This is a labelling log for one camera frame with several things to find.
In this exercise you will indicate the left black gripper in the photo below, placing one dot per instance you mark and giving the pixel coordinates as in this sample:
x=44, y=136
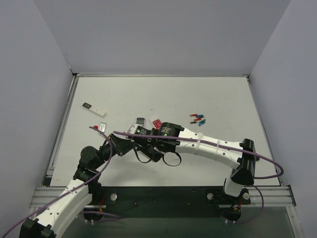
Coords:
x=117, y=143

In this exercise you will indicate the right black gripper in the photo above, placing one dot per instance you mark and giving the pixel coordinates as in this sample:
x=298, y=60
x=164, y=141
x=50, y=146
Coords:
x=142, y=138

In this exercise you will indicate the slim white remote control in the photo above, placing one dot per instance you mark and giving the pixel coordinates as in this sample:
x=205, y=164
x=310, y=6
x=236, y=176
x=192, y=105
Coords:
x=141, y=156

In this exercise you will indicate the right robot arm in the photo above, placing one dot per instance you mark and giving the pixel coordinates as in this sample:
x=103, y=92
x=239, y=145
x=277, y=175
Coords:
x=173, y=138

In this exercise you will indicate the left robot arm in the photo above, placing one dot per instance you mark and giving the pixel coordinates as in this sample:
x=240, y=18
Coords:
x=81, y=190

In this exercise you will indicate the red white remote control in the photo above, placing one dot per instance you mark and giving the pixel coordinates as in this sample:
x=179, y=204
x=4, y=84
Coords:
x=156, y=122

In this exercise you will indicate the grey white remote control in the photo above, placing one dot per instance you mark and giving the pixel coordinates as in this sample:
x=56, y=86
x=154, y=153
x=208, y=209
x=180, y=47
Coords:
x=141, y=121

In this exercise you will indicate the white remote black tip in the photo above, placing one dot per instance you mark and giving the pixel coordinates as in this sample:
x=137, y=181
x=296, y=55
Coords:
x=95, y=110

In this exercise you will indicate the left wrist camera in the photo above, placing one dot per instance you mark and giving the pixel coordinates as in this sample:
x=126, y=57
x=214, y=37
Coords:
x=101, y=127

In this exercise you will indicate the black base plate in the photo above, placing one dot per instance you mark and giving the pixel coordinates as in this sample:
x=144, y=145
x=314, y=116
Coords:
x=165, y=202

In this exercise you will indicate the aluminium frame rail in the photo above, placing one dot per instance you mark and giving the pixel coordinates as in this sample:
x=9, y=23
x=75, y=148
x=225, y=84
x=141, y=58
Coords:
x=274, y=196

